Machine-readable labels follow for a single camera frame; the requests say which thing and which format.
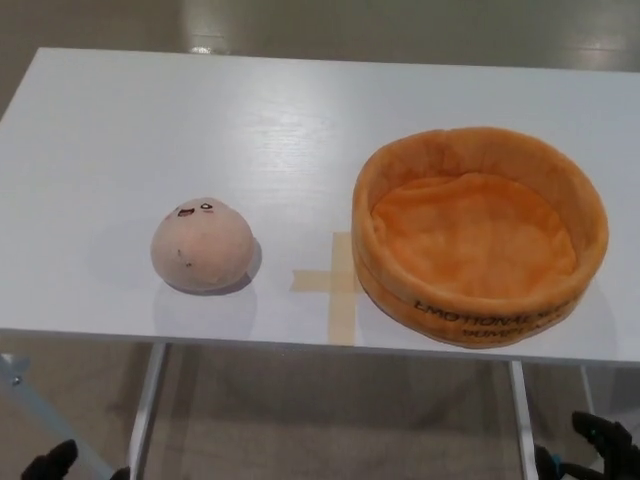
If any beige tape cross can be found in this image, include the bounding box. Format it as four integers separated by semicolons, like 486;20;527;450
291;231;360;347

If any white table leg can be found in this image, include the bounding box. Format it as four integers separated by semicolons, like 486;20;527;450
127;342;172;469
508;360;539;480

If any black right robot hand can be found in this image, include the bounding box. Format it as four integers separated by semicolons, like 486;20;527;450
533;410;640;480

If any pink round plush toy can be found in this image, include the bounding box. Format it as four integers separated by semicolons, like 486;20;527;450
151;195;256;294

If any grey metal stand bar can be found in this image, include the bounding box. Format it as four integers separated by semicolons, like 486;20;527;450
0;352;56;451

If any orange plush round basket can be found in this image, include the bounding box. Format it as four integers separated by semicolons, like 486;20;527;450
351;127;610;347

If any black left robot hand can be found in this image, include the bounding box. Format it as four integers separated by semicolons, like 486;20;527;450
18;438;132;480

